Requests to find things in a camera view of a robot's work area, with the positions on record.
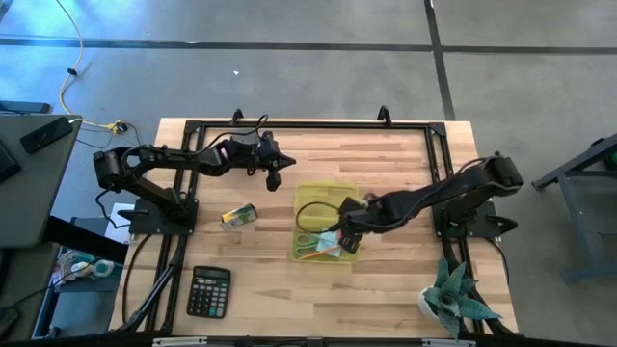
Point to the potted succulent white pot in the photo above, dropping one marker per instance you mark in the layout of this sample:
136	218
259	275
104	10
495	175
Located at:
453	299

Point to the translucent yellow pencil case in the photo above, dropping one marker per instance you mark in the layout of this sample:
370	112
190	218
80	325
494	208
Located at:
318	197

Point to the black desk calculator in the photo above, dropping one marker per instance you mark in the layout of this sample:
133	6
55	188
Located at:
208	291

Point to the grey side table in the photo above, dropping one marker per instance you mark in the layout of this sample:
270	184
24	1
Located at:
34	193

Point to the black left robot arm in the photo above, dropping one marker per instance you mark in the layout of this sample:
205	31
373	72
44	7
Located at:
164	161

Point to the black keyboard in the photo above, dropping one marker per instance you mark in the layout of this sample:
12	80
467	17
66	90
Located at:
7	161

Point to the white box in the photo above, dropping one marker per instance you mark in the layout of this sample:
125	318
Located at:
118	221

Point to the grey metal cart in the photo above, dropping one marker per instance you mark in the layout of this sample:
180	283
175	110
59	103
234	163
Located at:
585	212

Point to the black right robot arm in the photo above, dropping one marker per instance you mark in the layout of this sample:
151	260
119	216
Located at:
453	193

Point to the silver table bracket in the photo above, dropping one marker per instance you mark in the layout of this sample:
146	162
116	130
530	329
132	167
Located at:
179	341
448	343

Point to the black flat device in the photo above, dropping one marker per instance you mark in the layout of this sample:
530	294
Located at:
24	106

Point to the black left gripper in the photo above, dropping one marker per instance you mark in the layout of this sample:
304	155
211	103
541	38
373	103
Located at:
255	152

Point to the black frame clamp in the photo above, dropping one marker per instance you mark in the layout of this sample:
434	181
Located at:
237	115
384	114

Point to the black aluminium table frame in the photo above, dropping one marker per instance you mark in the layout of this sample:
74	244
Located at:
337	125

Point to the orange pencil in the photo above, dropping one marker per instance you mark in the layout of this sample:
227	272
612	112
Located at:
318	254

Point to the black smartphone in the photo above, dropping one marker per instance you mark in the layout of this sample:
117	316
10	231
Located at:
46	135

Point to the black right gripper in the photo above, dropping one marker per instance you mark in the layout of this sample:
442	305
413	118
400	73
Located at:
356	219

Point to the blue sticky note pad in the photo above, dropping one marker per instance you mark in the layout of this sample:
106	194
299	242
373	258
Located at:
329	239

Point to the blue storage bin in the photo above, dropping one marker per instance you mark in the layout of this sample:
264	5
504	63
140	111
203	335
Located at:
77	308

